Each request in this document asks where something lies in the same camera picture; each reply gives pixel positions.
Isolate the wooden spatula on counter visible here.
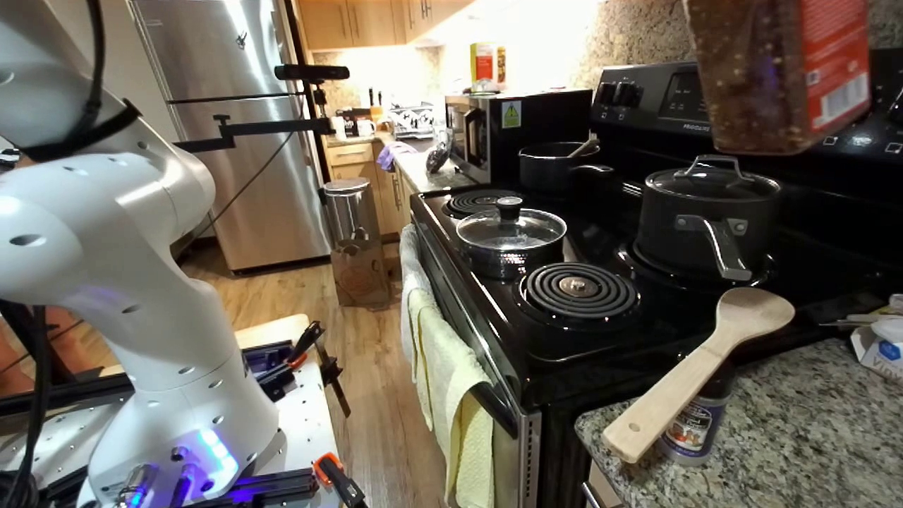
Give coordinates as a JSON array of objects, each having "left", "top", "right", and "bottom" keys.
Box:
[{"left": 600, "top": 288, "right": 796, "bottom": 462}]

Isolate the yellow towel on oven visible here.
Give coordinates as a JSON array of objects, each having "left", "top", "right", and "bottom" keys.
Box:
[{"left": 400, "top": 226, "right": 493, "bottom": 508}]

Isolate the white blue packet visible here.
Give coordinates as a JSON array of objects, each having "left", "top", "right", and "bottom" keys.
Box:
[{"left": 849, "top": 292, "right": 903, "bottom": 381}]

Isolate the steel pot with glass lid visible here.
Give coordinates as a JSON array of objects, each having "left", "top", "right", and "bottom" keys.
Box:
[{"left": 454, "top": 196, "right": 566, "bottom": 280}]

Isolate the wooden spoon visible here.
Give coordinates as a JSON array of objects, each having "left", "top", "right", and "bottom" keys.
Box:
[{"left": 566, "top": 134, "right": 598, "bottom": 157}]

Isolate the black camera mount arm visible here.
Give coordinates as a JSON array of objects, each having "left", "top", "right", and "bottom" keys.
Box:
[{"left": 169, "top": 86, "right": 329, "bottom": 153}]

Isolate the black electric stove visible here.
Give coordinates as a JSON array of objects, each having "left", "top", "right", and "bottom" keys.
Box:
[{"left": 413, "top": 47, "right": 903, "bottom": 508}]

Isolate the stainless steel refrigerator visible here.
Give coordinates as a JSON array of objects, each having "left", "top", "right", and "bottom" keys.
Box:
[{"left": 126, "top": 0, "right": 329, "bottom": 271}]

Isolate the large black pot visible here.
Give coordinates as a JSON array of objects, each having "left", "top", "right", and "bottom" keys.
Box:
[{"left": 519, "top": 140, "right": 610, "bottom": 196}]

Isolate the small dark jar on counter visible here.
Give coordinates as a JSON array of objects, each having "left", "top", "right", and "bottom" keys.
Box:
[{"left": 658, "top": 377, "right": 729, "bottom": 462}]

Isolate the black microwave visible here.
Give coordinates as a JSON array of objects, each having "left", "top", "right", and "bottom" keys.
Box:
[{"left": 445, "top": 89, "right": 590, "bottom": 187}]

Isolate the black pot with lid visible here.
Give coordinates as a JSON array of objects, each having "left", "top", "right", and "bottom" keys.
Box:
[{"left": 634, "top": 156, "right": 781, "bottom": 281}]

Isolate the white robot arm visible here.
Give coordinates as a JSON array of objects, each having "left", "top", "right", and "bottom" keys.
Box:
[{"left": 0, "top": 0, "right": 276, "bottom": 508}]

